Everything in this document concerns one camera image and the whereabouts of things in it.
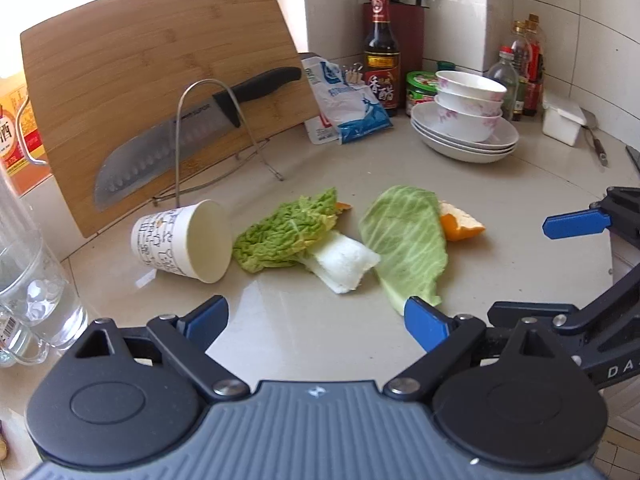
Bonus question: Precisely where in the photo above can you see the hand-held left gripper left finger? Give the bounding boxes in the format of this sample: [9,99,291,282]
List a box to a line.
[74,295,250,402]

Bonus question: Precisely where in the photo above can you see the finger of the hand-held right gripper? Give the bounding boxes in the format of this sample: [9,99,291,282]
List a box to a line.
[544,186,640,248]
[487,267,640,341]

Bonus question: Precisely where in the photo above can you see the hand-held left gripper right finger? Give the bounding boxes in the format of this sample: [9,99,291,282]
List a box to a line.
[384,296,581,401]

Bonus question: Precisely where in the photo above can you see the veined pale cabbage leaf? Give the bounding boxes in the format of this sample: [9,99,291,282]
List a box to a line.
[359,185,449,317]

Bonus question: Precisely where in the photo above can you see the orange peel with pulp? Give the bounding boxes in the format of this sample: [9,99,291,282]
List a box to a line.
[437,201,487,243]

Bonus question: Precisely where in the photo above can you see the white printed paper cup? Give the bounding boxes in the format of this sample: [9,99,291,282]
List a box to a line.
[131,200,234,284]

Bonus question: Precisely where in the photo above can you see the metal spatula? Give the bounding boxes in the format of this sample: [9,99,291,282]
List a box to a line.
[580,110,610,167]

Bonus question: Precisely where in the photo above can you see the white plastic lidded box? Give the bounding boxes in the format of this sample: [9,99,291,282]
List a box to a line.
[541,97,587,147]

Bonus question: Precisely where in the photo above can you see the crinkled napa cabbage leaf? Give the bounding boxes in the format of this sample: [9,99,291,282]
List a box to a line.
[231,187,382,295]

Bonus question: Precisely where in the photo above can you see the white floral bowl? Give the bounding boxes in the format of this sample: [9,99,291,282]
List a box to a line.
[436,105,502,143]
[435,71,508,103]
[434,94,505,117]

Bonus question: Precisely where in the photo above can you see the red label sauce bottle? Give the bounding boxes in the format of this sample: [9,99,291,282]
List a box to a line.
[525,14,546,117]

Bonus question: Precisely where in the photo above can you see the clear glass mug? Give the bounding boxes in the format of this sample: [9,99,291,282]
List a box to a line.
[0,237,89,367]

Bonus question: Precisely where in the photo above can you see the red capped glass bottle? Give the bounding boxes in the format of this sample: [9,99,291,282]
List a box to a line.
[486,46,520,121]

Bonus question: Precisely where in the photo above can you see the green label oil bottle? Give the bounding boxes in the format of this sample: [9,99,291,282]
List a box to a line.
[510,20,533,121]

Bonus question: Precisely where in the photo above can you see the clear labelled bottle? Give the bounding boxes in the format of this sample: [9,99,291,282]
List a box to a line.
[0,305,26,366]

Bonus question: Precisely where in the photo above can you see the green lidded jar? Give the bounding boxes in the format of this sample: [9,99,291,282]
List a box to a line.
[405,71,441,118]

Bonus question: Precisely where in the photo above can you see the clear ribbed glass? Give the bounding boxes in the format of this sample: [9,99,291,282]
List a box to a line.
[0,172,43,281]

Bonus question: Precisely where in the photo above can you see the white blue salt bag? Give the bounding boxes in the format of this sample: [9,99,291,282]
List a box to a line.
[301,55,393,146]

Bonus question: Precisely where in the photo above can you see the dark vinegar bottle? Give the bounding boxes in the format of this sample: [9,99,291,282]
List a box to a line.
[363,0,402,117]

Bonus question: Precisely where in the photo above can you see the dark red knife block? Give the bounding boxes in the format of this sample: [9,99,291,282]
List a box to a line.
[362,2,426,78]

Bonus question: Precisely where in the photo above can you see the orange cardboard box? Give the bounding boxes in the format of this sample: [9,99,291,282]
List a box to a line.
[0,72,53,196]

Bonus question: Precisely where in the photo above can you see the bamboo cutting board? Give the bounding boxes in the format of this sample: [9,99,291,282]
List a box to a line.
[20,0,321,238]

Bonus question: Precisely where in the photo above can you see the metal wire rack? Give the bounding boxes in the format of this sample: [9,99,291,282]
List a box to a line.
[152,79,284,208]

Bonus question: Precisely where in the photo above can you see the black handled kitchen knife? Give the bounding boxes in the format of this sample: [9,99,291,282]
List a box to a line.
[94,66,303,212]

